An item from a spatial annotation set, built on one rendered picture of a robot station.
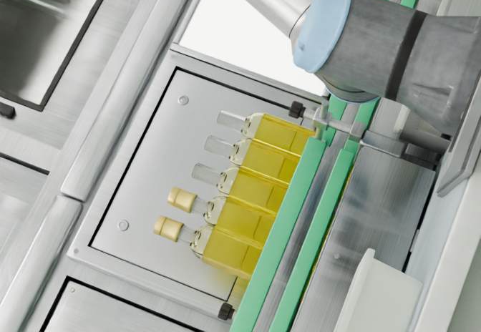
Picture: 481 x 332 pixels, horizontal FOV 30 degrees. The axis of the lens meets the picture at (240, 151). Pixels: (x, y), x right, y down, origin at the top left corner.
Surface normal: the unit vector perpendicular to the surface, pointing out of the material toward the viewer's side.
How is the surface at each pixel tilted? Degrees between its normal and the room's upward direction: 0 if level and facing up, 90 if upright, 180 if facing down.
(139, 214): 90
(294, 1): 86
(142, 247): 90
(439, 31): 70
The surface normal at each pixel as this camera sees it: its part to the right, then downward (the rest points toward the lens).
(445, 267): -0.10, -0.15
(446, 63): -0.47, -0.13
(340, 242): 0.00, -0.39
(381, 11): 0.04, -0.58
